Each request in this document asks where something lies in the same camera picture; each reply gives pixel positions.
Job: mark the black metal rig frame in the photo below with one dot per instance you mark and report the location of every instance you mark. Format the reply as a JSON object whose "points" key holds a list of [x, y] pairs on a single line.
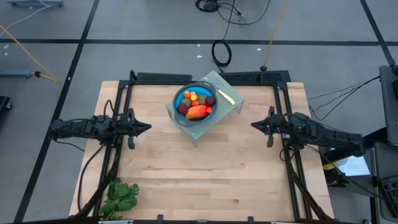
{"points": [[248, 83]]}

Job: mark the green leafy plant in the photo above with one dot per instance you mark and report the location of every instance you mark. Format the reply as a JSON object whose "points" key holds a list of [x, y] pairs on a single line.
{"points": [[119, 197]]}

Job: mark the red round toy fruit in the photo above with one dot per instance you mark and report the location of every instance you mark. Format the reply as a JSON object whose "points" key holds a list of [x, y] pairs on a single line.
{"points": [[182, 109]]}

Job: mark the grey panel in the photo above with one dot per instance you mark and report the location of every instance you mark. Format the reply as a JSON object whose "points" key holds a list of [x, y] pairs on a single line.
{"points": [[390, 102]]}

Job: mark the grey laptop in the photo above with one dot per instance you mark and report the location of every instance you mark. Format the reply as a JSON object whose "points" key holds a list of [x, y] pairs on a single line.
{"points": [[385, 161]]}

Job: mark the pale green perforated metal shelf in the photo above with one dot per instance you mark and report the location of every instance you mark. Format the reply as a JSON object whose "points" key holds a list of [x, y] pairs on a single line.
{"points": [[231, 110]]}

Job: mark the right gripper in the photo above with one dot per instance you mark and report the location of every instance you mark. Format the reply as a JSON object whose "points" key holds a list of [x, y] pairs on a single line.
{"points": [[282, 126]]}

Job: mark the large orange red toy mango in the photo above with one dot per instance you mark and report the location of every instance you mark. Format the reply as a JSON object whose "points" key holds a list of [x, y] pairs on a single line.
{"points": [[197, 112]]}

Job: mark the grey metal floor base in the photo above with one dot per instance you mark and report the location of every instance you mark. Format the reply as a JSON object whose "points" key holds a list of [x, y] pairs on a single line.
{"points": [[15, 73]]}

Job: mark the black flat box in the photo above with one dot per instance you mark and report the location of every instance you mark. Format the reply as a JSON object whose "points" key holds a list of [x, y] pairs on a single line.
{"points": [[161, 77]]}

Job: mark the teal collapsible bowl grey rim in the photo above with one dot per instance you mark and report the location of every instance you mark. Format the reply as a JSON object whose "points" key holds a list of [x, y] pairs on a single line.
{"points": [[186, 122]]}

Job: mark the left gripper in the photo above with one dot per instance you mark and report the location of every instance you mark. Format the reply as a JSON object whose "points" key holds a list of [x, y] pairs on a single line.
{"points": [[122, 127]]}

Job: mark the black chair base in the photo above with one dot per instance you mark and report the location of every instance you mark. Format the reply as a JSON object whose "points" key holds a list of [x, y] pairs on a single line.
{"points": [[4, 104]]}

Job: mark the white flat board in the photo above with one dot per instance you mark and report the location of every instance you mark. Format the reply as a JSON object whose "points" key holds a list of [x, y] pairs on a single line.
{"points": [[354, 165]]}

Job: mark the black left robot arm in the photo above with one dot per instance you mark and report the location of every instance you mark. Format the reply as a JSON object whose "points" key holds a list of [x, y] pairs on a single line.
{"points": [[84, 127]]}

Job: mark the dark red toy plum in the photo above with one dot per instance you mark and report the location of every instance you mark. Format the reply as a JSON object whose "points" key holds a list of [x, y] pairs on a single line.
{"points": [[210, 100]]}

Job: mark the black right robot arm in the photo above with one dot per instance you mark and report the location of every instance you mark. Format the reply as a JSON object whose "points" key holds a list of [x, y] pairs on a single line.
{"points": [[326, 137]]}

